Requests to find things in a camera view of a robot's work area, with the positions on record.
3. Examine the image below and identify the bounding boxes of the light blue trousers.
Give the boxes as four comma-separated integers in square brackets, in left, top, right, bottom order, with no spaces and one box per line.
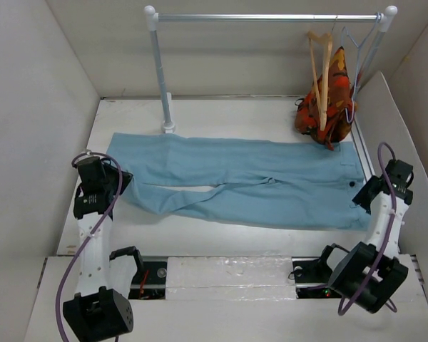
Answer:
[107,133,370,231]

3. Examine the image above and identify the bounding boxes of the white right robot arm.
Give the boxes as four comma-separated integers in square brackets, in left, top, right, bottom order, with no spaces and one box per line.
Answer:
[315,172,414,316]

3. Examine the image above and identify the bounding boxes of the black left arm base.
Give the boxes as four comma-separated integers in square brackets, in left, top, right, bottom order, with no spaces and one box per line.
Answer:
[128,259,168,300]

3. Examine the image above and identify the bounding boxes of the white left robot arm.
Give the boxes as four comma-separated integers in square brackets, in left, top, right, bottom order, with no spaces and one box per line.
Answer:
[63,165,145,341]

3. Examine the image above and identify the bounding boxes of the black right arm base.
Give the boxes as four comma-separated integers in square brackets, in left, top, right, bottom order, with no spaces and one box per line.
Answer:
[288,259,341,299]

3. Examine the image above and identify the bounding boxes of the wooden clothes hanger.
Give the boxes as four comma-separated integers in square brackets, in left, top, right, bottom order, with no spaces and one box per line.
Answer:
[307,31,333,131]

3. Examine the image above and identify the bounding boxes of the orange patterned garment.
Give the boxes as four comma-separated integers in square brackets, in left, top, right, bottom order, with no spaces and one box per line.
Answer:
[294,46,357,151]

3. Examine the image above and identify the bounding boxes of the white foam block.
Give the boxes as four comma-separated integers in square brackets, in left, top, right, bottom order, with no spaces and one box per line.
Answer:
[165,256,297,301]

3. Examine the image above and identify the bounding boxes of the white clothes rack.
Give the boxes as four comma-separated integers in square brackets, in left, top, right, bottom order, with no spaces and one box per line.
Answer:
[143,6,399,135]

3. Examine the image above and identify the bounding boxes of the blue wire hanger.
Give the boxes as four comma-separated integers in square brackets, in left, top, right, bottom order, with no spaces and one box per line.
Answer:
[340,12,384,124]

